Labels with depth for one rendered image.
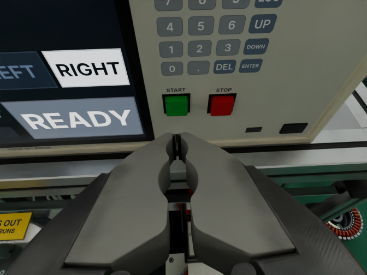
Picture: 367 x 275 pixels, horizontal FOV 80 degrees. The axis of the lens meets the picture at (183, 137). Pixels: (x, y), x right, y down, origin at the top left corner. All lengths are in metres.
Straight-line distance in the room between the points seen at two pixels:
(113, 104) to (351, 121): 0.27
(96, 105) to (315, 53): 0.17
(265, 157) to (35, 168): 0.24
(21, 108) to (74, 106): 0.04
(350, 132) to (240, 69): 0.18
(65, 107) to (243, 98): 0.15
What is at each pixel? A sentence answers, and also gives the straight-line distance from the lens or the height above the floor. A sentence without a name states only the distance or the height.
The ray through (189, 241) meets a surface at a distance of 0.40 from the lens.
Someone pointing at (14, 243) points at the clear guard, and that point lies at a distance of 0.31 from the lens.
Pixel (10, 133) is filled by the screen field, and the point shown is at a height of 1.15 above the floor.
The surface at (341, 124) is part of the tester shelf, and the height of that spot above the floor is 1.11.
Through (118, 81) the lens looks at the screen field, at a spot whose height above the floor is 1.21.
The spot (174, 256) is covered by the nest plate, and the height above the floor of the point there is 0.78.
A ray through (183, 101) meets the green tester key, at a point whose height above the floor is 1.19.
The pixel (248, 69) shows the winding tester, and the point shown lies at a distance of 0.17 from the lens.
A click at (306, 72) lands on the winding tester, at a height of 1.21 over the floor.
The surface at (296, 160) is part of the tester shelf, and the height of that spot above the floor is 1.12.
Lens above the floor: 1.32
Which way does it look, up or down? 54 degrees down
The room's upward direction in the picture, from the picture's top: 1 degrees counter-clockwise
